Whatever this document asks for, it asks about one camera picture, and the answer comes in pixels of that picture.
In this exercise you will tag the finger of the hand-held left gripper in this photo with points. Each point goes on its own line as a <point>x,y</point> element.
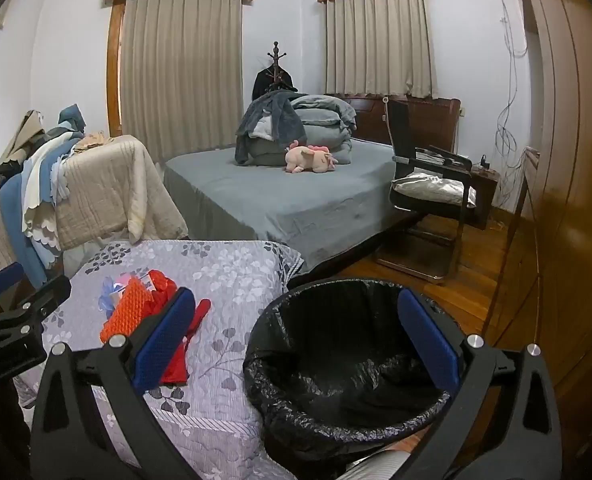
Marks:
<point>50,292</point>
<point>3,277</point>

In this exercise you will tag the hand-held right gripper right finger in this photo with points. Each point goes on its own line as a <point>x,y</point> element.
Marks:
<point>426,340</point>

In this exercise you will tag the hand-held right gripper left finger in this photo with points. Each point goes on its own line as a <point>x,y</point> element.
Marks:
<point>163,345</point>

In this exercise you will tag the red cloth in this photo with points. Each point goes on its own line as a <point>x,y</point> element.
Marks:
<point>178,360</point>

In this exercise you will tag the orange foam net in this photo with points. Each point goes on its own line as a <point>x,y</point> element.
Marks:
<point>125,310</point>

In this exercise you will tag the blue plastic bag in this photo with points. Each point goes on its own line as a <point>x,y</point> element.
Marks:
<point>108,300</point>

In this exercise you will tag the red plastic bag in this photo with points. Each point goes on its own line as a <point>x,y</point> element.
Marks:
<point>161,282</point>

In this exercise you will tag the bin with black liner bag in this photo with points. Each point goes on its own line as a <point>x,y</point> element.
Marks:
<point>326,350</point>

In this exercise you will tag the blue white scalloped cloth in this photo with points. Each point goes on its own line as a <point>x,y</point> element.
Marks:
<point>35,200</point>

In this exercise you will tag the floral grey covered table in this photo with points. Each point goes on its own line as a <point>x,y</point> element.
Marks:
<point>225,285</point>

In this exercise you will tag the beige quilted blanket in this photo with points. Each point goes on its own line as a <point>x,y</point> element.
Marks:
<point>105,185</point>

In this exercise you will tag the person's striped grey clothing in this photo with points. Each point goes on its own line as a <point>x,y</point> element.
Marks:
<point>376,470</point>

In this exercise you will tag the beige folded cloth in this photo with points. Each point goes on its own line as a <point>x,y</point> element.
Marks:
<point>23,135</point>

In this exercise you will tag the grey chair cushion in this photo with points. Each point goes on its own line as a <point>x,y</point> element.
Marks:
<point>431,185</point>

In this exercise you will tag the wooden nightstand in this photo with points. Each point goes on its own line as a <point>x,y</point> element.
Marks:
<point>483,195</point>

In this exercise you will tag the tan crumpled cloth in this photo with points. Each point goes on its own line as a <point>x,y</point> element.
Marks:
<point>93,141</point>

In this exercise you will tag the grey-blue cloth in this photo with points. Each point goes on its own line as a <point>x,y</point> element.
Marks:
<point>70,116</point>

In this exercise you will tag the black charger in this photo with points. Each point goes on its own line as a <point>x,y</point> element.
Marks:
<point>485,164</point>

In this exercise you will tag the bed with grey sheet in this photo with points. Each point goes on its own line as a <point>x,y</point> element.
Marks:
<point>276,195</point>

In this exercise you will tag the black cantilever chair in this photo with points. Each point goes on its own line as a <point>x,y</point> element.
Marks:
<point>401,125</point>

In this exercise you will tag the pink plush toy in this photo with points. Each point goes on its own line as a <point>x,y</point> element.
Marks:
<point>306,159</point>

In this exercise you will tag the wooden headboard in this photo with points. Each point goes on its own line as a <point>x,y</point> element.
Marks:
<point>426,120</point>

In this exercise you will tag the wooden wardrobe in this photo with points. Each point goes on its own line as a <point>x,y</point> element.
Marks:
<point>576,160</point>

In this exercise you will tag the folded grey duvet stack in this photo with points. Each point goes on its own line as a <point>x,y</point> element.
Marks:
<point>321,125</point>

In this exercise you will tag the wide beige curtain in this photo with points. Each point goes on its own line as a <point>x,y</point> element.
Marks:
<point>180,75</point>

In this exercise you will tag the dark grey fleece blanket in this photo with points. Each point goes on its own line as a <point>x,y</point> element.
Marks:
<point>271,115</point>

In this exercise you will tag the narrow beige curtain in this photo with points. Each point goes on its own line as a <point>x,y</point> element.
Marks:
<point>376,40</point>

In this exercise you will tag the wooden coat rack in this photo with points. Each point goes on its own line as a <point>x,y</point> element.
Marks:
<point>276,60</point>

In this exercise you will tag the wooden window frame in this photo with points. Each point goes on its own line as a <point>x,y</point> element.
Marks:
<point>113,70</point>

